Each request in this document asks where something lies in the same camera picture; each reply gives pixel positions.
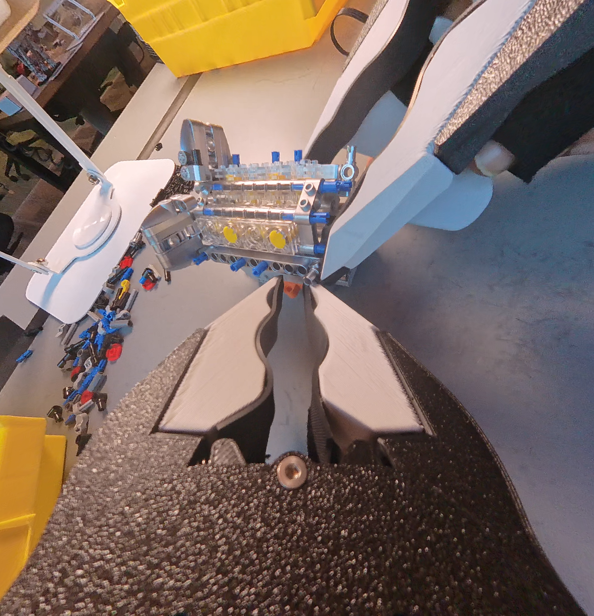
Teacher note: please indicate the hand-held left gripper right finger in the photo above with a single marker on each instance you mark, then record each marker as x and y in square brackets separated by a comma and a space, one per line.
[369, 380]

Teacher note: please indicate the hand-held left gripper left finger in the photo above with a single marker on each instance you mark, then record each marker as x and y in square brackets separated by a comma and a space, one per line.
[220, 380]

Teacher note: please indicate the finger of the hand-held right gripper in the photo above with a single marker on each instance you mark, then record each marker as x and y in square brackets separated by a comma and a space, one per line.
[393, 202]
[374, 48]

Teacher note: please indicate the toy brick engine model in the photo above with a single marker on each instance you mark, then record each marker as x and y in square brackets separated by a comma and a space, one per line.
[249, 207]

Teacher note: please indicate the grey desk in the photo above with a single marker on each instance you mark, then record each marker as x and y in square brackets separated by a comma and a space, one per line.
[490, 337]

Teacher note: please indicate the background desk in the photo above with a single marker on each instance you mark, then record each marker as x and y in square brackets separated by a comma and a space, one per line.
[71, 48]

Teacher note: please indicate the pile of coloured brick parts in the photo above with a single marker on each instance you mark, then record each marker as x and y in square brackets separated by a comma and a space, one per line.
[100, 337]

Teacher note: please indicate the large yellow plastic bin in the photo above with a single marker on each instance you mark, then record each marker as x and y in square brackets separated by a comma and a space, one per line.
[220, 34]

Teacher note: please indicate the white book stand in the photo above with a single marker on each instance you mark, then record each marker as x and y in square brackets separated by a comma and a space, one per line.
[95, 221]

